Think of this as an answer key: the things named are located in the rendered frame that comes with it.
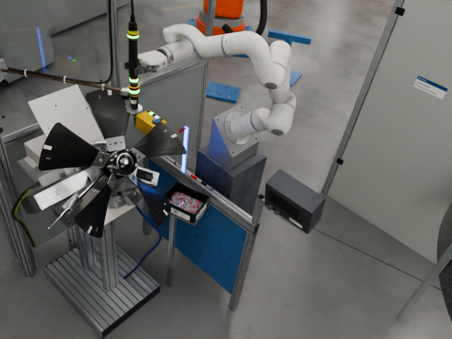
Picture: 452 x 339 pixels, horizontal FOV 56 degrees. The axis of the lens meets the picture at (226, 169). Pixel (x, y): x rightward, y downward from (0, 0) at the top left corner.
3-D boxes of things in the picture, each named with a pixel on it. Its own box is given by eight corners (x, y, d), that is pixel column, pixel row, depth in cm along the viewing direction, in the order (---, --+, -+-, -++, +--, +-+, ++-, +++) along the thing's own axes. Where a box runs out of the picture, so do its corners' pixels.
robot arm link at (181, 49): (169, 43, 182) (175, 64, 186) (191, 35, 190) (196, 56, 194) (157, 44, 188) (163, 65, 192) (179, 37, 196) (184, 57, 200)
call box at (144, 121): (136, 129, 256) (135, 114, 249) (148, 123, 262) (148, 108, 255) (153, 142, 249) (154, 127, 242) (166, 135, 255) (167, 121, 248)
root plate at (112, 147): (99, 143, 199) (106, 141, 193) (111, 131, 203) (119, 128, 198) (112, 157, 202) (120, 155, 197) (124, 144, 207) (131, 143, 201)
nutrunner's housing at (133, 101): (128, 116, 189) (126, 15, 159) (131, 111, 192) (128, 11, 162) (137, 118, 189) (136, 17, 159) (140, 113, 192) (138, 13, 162)
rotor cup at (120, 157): (93, 163, 198) (105, 161, 188) (114, 143, 206) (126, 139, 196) (114, 185, 204) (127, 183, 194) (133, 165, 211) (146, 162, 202)
